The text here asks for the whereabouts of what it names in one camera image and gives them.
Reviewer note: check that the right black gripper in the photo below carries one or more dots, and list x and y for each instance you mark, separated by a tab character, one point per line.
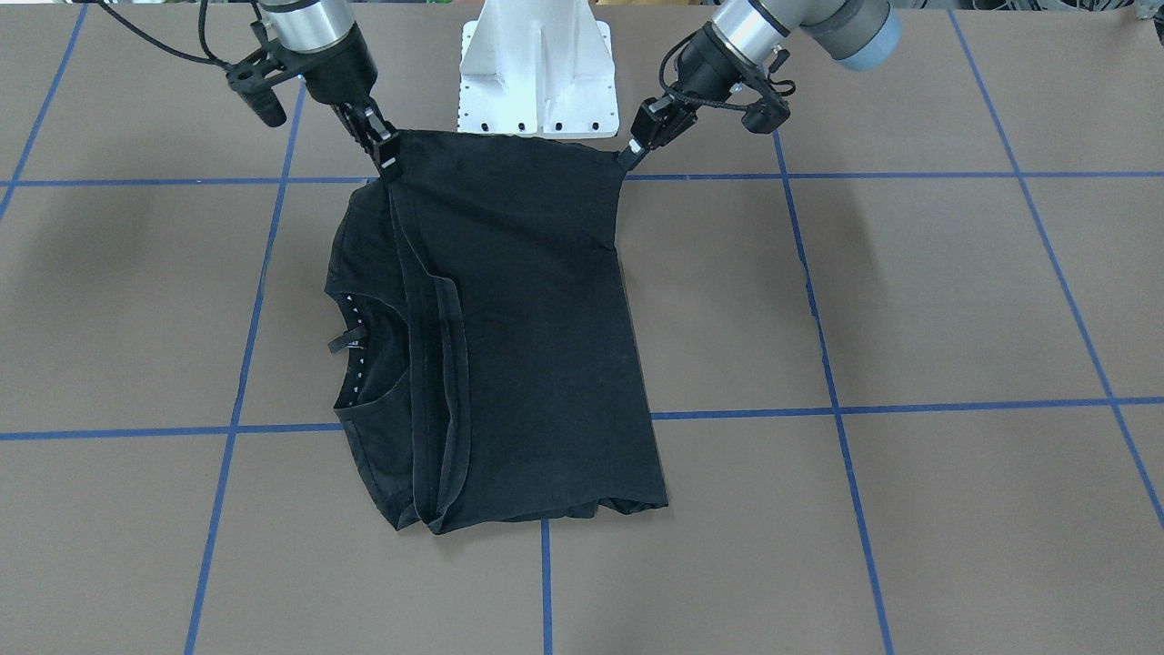
334	76

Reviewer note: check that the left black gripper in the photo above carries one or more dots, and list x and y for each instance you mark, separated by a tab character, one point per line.
702	65

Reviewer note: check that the black printed t-shirt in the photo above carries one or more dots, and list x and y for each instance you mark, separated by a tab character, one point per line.
492	372

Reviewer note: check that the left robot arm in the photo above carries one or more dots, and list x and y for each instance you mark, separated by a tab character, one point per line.
859	35

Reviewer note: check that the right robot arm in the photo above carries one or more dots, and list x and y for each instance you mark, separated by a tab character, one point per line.
321	42

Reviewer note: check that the brown paper table cover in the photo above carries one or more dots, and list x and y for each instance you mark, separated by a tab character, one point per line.
904	362

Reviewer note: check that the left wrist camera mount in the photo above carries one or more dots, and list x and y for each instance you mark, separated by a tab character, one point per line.
770	110

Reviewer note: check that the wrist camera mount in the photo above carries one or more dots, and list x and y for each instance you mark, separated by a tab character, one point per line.
770	110
255	77

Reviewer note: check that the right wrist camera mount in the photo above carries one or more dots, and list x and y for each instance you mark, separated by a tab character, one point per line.
255	77

